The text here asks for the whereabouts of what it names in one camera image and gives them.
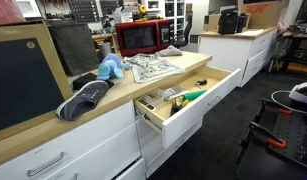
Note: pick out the dark grey fabric bin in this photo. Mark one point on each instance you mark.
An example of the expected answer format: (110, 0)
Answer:
(75, 48)

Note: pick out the blue plush toy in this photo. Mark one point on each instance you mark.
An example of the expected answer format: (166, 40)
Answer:
(112, 66)

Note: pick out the white drawer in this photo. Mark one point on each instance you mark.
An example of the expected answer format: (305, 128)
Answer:
(215, 83)

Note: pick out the metal cylinder can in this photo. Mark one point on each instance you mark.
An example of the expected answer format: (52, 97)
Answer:
(104, 49)

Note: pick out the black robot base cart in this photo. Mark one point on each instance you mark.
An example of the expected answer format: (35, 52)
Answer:
(259, 160)

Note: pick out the patterned white cloth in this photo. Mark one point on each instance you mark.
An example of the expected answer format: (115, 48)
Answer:
(147, 67)

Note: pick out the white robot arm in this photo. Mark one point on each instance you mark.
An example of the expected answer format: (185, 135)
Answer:
(298, 96)

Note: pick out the cardboard framed black board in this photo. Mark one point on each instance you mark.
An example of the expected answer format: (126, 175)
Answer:
(32, 80)

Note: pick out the grey folded rag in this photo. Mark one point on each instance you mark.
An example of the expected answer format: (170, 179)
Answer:
(170, 51)

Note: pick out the orange handled clamp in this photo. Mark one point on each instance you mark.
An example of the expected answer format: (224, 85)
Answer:
(271, 138)

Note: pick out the black small box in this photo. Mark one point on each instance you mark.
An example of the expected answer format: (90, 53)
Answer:
(84, 81)

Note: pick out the large cardboard box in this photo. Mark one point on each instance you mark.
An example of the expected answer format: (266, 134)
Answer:
(263, 13)

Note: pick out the white drawer cabinet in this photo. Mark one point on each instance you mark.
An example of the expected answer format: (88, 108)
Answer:
(111, 141)

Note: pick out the red microwave oven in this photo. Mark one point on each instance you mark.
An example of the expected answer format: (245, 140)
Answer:
(143, 36)

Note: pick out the black coffee machine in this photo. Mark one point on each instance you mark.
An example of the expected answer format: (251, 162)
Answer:
(231, 22)

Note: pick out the grey sneaker shoe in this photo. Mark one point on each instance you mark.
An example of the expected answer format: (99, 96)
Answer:
(83, 101)

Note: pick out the yellow handled pliers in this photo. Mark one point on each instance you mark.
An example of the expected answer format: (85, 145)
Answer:
(177, 104)

